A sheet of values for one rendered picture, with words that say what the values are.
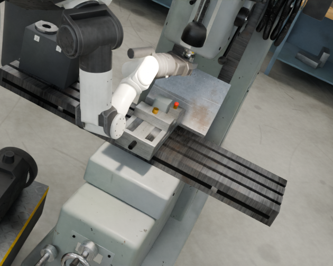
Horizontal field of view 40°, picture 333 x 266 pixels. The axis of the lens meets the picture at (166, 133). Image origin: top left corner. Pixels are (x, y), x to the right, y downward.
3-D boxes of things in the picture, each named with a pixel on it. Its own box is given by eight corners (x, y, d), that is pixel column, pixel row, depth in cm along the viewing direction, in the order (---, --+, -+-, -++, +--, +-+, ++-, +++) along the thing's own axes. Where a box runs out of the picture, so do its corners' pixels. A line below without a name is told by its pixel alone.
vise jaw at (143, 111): (166, 132, 176) (169, 124, 174) (132, 114, 178) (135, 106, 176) (172, 125, 181) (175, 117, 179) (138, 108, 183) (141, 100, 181)
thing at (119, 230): (96, 342, 193) (137, 250, 161) (32, 304, 197) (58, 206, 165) (165, 226, 260) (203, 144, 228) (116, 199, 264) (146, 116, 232)
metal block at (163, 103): (163, 117, 181) (168, 105, 177) (149, 110, 181) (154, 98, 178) (168, 112, 185) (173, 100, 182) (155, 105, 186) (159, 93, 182)
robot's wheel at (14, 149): (-13, 179, 206) (-8, 145, 195) (-7, 173, 210) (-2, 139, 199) (29, 196, 206) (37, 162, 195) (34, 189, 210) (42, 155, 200)
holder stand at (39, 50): (63, 89, 189) (73, 47, 179) (17, 67, 192) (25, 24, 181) (77, 79, 199) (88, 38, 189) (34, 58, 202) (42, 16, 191)
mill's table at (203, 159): (269, 227, 174) (279, 212, 170) (-3, 84, 191) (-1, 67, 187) (278, 193, 194) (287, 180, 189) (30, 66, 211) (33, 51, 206)
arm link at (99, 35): (83, 77, 120) (82, 26, 113) (64, 67, 126) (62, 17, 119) (118, 68, 127) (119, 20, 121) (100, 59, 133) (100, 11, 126)
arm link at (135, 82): (162, 65, 153) (145, 95, 146) (144, 69, 159) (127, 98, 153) (150, 51, 149) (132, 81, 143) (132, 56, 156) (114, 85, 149)
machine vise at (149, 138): (149, 161, 170) (158, 138, 164) (113, 142, 172) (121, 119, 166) (180, 122, 199) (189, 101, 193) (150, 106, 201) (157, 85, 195)
